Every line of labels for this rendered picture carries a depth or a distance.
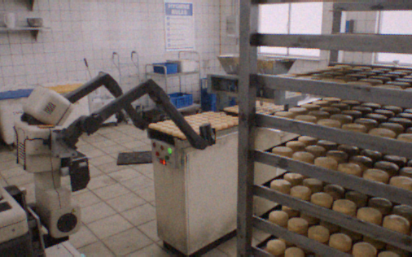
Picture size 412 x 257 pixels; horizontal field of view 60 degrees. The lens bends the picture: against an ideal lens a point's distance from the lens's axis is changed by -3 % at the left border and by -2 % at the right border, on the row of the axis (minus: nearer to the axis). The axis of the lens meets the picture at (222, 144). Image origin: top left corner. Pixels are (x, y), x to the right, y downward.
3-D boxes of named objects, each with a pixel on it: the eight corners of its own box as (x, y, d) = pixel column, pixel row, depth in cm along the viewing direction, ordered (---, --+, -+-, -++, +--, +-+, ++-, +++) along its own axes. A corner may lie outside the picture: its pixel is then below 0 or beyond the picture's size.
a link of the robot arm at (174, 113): (146, 95, 187) (156, 96, 178) (153, 88, 189) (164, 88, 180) (193, 150, 209) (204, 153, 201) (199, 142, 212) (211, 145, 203)
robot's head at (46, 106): (32, 115, 157) (51, 88, 160) (18, 108, 171) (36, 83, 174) (59, 132, 167) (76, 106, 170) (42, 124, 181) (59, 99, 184)
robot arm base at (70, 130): (51, 132, 160) (62, 138, 151) (64, 119, 162) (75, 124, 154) (65, 145, 165) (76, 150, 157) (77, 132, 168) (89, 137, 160)
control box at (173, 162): (156, 158, 238) (155, 138, 234) (179, 167, 222) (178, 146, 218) (151, 159, 236) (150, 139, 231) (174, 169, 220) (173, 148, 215)
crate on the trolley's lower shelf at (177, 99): (178, 102, 675) (178, 92, 668) (193, 105, 651) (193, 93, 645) (155, 107, 634) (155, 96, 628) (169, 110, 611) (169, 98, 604)
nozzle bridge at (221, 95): (234, 108, 319) (234, 69, 308) (304, 123, 271) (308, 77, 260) (206, 115, 296) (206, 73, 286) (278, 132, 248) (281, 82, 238)
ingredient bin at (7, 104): (7, 153, 458) (-4, 94, 435) (-3, 141, 504) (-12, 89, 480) (50, 145, 492) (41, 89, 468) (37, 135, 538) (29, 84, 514)
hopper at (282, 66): (239, 71, 302) (239, 54, 297) (296, 76, 264) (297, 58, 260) (215, 73, 282) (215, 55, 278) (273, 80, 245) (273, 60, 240)
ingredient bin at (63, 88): (57, 142, 499) (49, 89, 476) (45, 132, 546) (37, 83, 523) (94, 136, 532) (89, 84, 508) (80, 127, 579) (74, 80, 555)
